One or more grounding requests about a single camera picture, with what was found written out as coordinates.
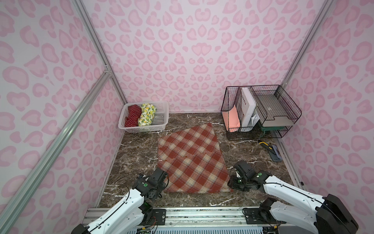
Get aluminium frame rail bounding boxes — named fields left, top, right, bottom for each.
left=77, top=204, right=337, bottom=234

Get white plastic basket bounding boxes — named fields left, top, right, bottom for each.
left=118, top=101, right=169, bottom=133

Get red plaid skirt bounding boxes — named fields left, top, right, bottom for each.
left=158, top=123, right=231, bottom=194

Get white book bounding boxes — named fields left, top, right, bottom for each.
left=239, top=87, right=257, bottom=128

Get pink folder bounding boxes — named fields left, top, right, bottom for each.
left=228, top=105, right=241, bottom=132

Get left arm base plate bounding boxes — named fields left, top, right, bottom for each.
left=139, top=202, right=166, bottom=226

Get grey paper tray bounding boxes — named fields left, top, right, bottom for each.
left=256, top=95, right=298, bottom=127

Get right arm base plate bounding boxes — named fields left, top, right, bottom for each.
left=242, top=208, right=278, bottom=225

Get lemon print skirt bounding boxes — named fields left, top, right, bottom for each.
left=138, top=103, right=157, bottom=126

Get red polka dot skirt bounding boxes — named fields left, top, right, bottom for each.
left=124, top=105, right=142, bottom=128

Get black wire desk organizer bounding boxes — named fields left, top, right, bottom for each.
left=221, top=85, right=302, bottom=140

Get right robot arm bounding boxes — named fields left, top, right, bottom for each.
left=228, top=160, right=359, bottom=234

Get yellow black utility knife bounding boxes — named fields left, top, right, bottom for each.
left=258, top=139, right=283, bottom=162

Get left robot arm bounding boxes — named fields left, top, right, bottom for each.
left=71, top=168, right=168, bottom=234

